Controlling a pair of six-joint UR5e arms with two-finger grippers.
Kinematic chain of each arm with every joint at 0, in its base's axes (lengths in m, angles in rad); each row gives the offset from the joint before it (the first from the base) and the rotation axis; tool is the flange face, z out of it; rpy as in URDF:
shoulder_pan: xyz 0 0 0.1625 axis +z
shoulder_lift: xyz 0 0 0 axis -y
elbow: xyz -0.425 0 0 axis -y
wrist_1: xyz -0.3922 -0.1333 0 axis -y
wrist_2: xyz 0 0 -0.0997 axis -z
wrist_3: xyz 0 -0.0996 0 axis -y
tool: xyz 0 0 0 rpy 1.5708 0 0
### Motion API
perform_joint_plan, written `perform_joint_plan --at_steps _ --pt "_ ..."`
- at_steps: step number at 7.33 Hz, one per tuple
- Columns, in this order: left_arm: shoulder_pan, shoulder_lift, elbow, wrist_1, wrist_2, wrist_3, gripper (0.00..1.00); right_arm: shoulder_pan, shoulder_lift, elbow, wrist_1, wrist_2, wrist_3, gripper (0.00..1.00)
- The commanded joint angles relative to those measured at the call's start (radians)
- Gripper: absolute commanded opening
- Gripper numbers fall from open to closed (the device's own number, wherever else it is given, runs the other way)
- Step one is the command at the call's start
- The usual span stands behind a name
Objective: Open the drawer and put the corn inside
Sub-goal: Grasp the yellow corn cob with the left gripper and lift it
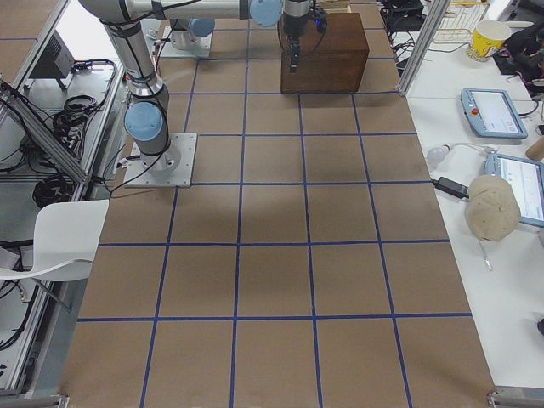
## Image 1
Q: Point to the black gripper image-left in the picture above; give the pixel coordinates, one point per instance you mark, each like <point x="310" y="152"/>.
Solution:
<point x="292" y="25"/>

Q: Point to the dark wooden drawer box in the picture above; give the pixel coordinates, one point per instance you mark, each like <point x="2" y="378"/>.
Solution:
<point x="330" y="63"/>

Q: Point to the white light bulb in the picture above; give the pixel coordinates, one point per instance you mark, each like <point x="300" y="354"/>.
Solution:
<point x="437" y="154"/>

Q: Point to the yellow popcorn cup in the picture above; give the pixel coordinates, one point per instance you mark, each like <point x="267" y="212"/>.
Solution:
<point x="487" y="38"/>

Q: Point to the blue teach pendant far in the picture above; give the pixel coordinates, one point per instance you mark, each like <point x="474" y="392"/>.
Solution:
<point x="491" y="114"/>

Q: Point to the blue teach pendant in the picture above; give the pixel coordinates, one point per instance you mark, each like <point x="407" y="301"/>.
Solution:
<point x="526" y="179"/>
<point x="491" y="114"/>

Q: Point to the black power adapter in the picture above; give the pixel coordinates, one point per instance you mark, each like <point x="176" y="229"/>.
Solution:
<point x="451" y="187"/>

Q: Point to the beige cap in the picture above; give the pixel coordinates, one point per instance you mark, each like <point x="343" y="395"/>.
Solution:
<point x="492" y="211"/>

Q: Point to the blue teach pendant near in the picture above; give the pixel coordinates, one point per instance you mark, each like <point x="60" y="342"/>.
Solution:
<point x="526" y="179"/>

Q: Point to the white plastic chair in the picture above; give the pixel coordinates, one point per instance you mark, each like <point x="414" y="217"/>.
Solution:
<point x="65" y="241"/>

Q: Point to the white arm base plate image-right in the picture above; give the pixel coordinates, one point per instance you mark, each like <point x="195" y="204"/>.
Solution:
<point x="167" y="51"/>

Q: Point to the aluminium frame post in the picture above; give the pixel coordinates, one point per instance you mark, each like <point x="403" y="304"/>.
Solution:
<point x="425" y="37"/>

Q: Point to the gold wire rack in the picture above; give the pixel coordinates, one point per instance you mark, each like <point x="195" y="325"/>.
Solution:
<point x="459" y="21"/>

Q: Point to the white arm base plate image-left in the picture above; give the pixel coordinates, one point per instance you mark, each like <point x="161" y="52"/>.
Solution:
<point x="173" y="168"/>

